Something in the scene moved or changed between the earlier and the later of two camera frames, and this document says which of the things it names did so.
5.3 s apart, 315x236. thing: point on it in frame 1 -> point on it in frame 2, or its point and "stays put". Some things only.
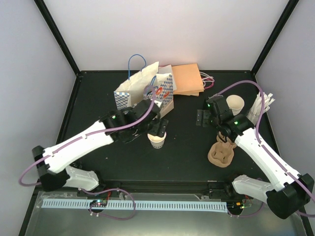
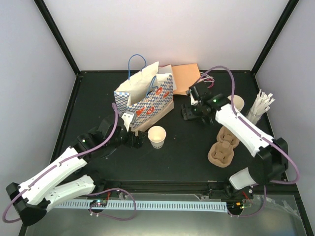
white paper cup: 157,141 stays put
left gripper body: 154,130 -> 130,141
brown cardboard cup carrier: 221,153 stays put
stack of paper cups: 236,103 stays put
